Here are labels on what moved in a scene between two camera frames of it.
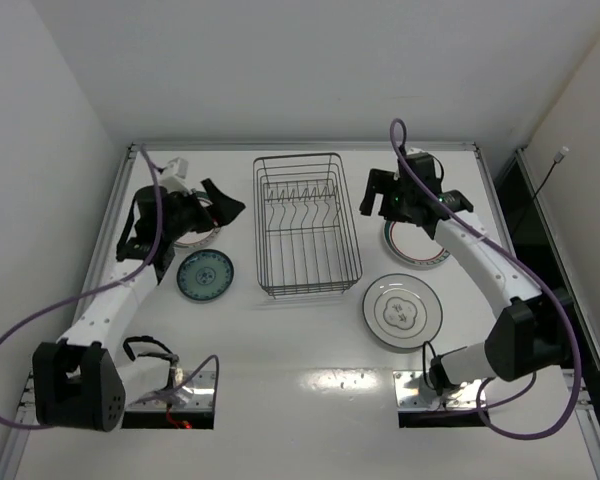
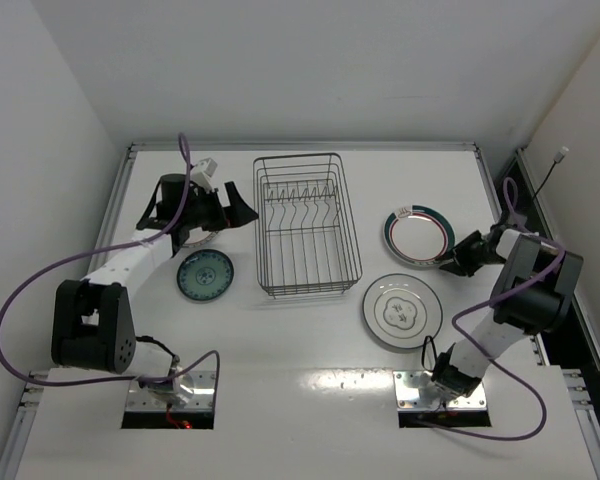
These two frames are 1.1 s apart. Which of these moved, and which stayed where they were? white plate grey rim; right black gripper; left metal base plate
Moved: right black gripper
Stayed: white plate grey rim; left metal base plate
